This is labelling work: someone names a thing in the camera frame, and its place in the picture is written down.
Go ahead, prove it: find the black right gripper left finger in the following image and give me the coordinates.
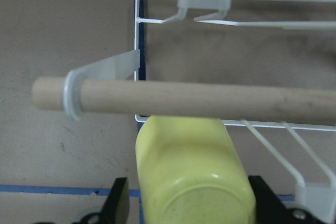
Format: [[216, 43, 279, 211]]
[[99, 177, 130, 224]]

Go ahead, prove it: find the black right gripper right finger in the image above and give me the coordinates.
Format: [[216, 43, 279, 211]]
[[248, 175, 290, 224]]

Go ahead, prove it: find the yellow plastic cup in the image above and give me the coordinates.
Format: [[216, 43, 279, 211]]
[[135, 116, 257, 223]]

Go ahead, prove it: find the white wire cup rack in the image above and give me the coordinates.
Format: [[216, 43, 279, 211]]
[[31, 0, 336, 224]]

